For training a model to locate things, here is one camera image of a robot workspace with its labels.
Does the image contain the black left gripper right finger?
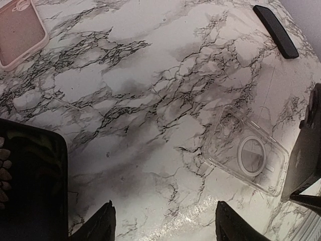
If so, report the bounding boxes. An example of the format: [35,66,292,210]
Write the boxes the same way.
[215,201,269,241]

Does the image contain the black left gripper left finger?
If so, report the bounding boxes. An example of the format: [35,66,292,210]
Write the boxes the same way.
[69,200,116,241]

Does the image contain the black phone case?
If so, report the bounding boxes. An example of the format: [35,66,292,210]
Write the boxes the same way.
[252,5,299,59]

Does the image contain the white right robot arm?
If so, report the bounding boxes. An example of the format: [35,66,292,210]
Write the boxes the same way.
[281,83,320,215]

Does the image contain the pink phone case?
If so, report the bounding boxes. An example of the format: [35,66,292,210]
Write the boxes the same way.
[1,1,49,71]

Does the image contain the black square patterned plate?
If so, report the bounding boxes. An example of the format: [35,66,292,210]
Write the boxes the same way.
[1,119,68,240]

